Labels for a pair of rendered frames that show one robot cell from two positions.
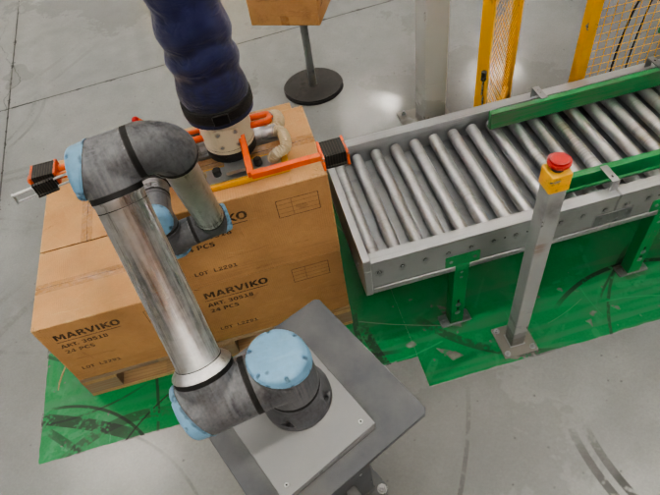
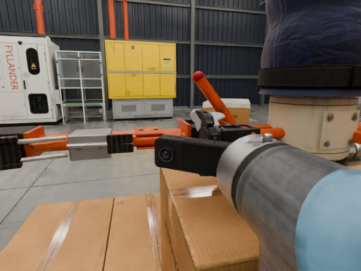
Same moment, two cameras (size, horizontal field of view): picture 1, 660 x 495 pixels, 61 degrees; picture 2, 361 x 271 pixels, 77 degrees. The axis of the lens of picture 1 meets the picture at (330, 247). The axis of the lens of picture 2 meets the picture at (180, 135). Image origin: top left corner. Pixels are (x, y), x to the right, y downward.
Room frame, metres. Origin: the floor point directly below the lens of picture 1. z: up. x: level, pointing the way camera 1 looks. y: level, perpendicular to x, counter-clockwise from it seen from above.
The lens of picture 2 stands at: (1.07, 0.60, 1.18)
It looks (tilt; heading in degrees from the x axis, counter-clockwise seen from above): 13 degrees down; 354
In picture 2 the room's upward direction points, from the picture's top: straight up
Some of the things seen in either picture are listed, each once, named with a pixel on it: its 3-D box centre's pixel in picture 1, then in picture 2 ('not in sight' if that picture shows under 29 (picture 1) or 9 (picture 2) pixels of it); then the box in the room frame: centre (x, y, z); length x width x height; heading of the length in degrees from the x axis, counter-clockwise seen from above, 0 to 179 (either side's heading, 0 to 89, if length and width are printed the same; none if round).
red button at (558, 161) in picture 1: (559, 163); not in sight; (1.16, -0.71, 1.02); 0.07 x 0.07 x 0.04
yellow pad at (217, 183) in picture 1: (238, 169); not in sight; (1.46, 0.25, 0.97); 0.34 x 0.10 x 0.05; 96
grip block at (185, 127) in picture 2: not in sight; (202, 134); (1.52, 0.51, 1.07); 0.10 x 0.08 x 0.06; 6
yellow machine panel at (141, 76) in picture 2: not in sight; (141, 82); (9.16, 1.09, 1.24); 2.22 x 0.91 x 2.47; 100
